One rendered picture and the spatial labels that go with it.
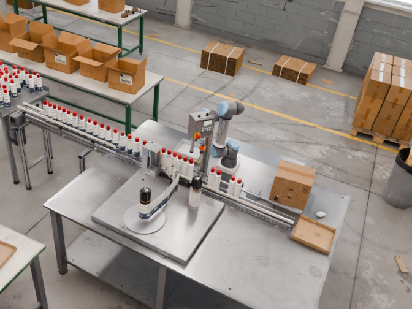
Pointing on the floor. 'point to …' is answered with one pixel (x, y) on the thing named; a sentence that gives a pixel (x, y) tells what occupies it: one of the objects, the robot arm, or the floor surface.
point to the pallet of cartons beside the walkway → (385, 101)
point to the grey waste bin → (398, 188)
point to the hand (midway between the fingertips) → (195, 143)
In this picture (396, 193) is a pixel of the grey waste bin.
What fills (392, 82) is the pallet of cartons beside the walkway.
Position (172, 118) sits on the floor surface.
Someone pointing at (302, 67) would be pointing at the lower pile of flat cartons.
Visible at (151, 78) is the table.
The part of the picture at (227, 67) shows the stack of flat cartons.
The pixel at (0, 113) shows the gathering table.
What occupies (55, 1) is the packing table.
